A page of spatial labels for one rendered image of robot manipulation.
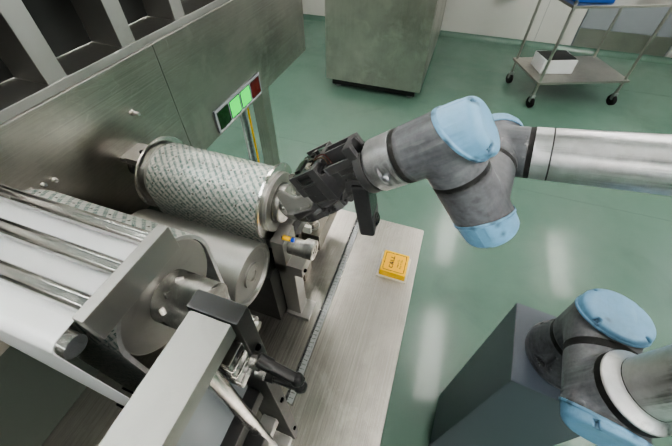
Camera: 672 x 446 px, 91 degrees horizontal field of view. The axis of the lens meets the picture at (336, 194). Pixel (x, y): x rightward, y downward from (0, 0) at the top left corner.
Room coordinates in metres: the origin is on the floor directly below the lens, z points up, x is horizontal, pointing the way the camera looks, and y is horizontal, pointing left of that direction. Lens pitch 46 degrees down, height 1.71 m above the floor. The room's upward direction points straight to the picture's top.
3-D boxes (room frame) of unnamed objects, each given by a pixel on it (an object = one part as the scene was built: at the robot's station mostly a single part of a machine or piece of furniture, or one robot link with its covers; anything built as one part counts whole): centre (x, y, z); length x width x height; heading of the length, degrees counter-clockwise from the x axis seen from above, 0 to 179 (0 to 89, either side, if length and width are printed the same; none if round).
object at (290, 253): (0.38, 0.08, 1.05); 0.06 x 0.05 x 0.31; 71
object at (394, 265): (0.50, -0.16, 0.91); 0.07 x 0.07 x 0.02; 71
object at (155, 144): (0.51, 0.35, 1.25); 0.15 x 0.01 x 0.15; 161
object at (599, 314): (0.26, -0.51, 1.07); 0.13 x 0.12 x 0.14; 152
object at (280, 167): (0.43, 0.11, 1.25); 0.15 x 0.01 x 0.15; 161
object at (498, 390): (0.27, -0.52, 0.45); 0.20 x 0.20 x 0.90; 66
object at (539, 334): (0.27, -0.52, 0.95); 0.15 x 0.15 x 0.10
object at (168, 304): (0.18, 0.17, 1.33); 0.06 x 0.06 x 0.06; 71
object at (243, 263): (0.36, 0.27, 1.17); 0.26 x 0.12 x 0.12; 71
